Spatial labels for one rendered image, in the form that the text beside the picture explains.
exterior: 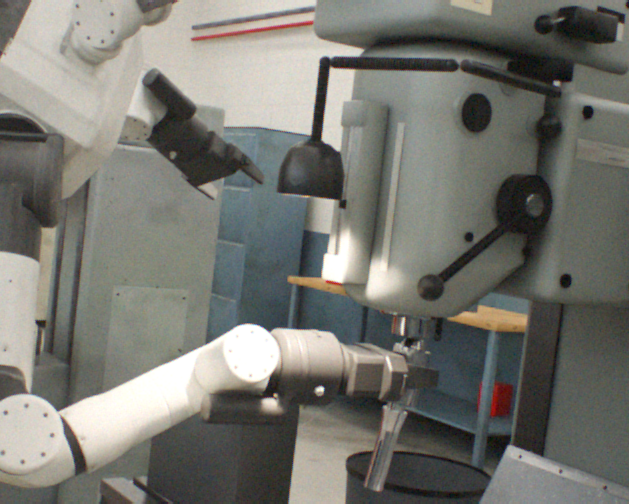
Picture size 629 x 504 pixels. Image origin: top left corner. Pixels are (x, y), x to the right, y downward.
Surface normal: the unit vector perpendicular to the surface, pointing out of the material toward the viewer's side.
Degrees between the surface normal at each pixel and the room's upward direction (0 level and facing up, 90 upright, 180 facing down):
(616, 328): 90
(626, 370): 90
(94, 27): 115
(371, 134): 90
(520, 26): 90
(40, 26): 58
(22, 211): 72
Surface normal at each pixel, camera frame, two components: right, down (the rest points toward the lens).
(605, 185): 0.56, 0.11
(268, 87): -0.82, -0.07
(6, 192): 0.20, -0.29
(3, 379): 0.44, -0.25
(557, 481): -0.68, -0.50
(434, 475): -0.38, -0.06
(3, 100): -0.02, 0.70
